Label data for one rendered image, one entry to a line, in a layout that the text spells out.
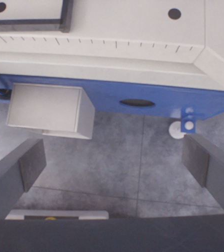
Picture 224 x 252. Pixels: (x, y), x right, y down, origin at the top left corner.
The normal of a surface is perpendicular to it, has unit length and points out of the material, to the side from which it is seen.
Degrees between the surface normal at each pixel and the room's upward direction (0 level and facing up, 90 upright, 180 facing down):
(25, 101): 0
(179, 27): 0
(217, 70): 90
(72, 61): 0
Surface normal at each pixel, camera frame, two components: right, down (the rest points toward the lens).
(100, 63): -0.05, -0.15
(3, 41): -0.10, 0.99
